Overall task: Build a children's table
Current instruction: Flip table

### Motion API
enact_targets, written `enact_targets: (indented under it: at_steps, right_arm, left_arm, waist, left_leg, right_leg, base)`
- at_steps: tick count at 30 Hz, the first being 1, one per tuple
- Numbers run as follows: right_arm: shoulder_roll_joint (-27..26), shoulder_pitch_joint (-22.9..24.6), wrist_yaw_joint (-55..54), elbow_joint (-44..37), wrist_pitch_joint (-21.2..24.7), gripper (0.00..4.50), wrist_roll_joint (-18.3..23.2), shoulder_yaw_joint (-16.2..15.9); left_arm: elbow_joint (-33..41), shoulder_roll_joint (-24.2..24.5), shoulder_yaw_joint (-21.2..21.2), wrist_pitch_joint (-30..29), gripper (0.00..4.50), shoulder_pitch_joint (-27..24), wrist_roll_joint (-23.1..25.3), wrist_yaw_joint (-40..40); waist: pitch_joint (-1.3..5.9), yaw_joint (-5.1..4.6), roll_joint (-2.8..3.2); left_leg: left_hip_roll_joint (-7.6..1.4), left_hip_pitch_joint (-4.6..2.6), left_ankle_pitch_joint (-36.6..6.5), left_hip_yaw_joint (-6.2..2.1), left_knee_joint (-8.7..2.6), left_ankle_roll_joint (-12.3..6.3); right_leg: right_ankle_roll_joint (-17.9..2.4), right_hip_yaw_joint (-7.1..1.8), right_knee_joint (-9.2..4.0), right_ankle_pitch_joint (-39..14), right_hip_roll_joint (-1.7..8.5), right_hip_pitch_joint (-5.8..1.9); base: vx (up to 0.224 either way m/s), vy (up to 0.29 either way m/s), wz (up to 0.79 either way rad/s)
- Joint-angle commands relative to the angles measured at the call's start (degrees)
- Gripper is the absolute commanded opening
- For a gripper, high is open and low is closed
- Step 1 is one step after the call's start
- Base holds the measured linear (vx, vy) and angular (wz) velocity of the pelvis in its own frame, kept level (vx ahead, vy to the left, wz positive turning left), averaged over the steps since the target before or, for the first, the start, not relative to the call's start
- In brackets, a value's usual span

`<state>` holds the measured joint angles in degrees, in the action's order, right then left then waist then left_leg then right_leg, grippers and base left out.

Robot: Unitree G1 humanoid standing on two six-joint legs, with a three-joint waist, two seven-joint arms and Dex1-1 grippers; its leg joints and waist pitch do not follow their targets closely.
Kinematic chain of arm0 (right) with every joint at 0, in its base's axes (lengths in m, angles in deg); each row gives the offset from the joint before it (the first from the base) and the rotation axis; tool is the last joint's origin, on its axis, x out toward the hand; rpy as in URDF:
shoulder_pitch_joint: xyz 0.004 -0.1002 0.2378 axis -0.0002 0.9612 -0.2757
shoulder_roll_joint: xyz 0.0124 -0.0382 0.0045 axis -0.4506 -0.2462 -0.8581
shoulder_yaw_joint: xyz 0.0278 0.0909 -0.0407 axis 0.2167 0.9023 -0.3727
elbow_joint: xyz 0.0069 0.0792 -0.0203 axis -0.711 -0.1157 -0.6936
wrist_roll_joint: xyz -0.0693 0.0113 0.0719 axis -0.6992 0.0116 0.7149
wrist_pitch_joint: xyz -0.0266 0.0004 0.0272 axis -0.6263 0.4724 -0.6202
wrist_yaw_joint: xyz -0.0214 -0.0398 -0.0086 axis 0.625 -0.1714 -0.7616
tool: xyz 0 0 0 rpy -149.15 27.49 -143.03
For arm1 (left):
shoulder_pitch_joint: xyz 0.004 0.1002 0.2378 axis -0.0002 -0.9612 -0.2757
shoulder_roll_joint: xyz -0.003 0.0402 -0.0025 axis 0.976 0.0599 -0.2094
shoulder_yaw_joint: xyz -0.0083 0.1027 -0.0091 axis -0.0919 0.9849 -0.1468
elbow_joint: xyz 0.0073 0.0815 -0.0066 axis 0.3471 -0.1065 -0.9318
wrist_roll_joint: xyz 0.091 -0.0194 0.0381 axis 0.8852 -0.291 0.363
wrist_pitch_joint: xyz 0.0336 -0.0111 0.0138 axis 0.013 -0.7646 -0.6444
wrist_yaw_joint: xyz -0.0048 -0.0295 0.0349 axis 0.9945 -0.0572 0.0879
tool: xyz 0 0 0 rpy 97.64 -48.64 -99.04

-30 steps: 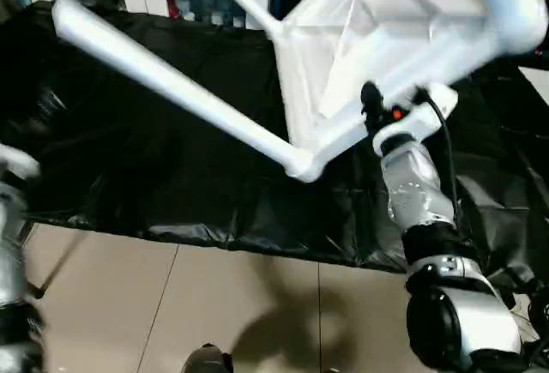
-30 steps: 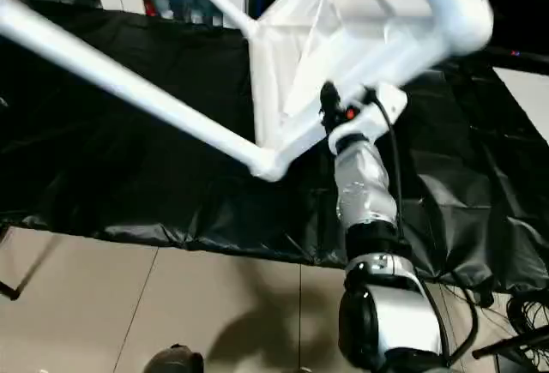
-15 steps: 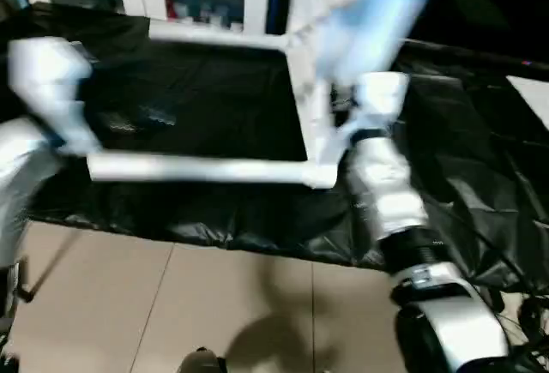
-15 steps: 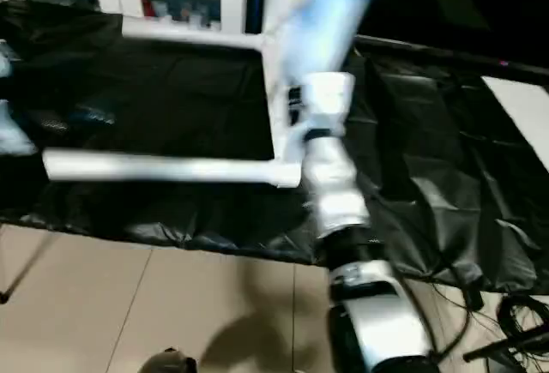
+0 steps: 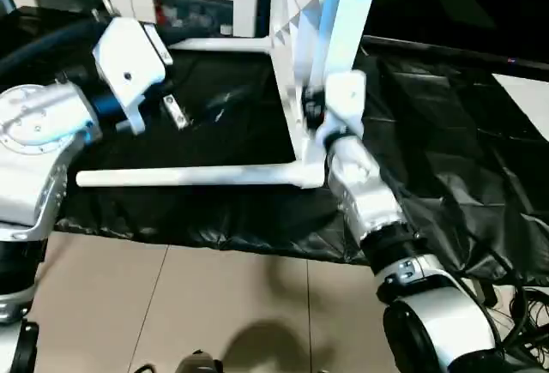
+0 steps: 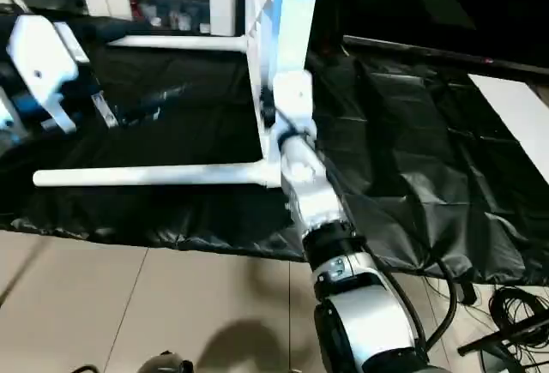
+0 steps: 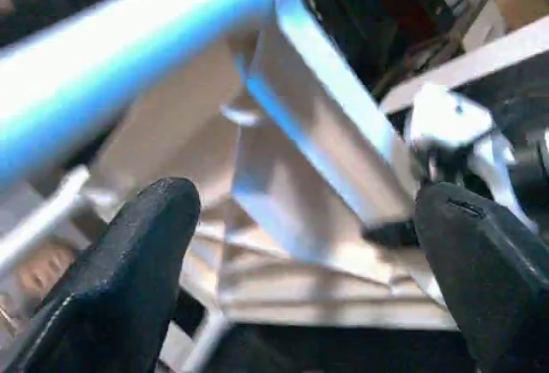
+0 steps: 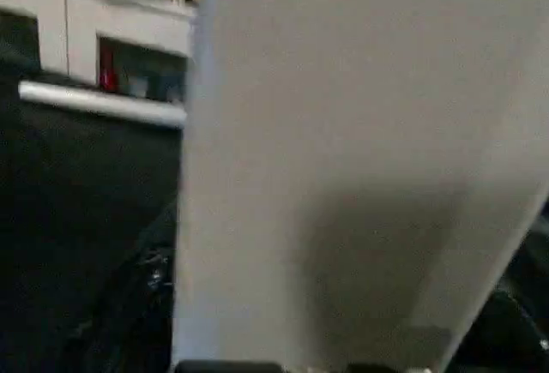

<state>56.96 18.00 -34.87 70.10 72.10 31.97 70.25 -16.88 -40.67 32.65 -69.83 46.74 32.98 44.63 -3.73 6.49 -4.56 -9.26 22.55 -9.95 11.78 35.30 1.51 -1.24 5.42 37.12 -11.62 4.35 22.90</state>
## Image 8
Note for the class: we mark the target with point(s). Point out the white plastic table leg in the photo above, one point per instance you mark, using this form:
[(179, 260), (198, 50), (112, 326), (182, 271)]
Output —
[(343, 133)]

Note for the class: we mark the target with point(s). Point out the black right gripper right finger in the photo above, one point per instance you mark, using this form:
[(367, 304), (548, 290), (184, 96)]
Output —
[(514, 326)]

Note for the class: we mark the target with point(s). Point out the white plastic table top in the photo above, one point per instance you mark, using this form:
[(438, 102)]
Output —
[(103, 103)]

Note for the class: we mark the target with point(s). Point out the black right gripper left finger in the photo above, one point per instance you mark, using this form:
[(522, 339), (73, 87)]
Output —
[(146, 313)]

